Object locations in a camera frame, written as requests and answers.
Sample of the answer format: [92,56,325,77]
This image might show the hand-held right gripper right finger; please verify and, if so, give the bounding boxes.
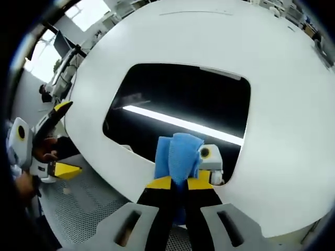
[186,177,273,251]

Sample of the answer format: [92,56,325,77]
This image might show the blue cleaning cloth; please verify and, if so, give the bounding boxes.
[154,132,205,225]

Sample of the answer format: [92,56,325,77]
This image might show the dark desk monitor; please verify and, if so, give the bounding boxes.
[53,30,73,57]

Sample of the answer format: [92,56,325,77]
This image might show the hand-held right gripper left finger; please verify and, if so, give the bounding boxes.
[85,175,175,251]

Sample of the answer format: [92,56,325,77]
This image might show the person's left hand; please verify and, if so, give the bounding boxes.
[33,137,60,162]

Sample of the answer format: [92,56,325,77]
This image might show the grey tray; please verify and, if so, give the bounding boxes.
[314,39,334,69]

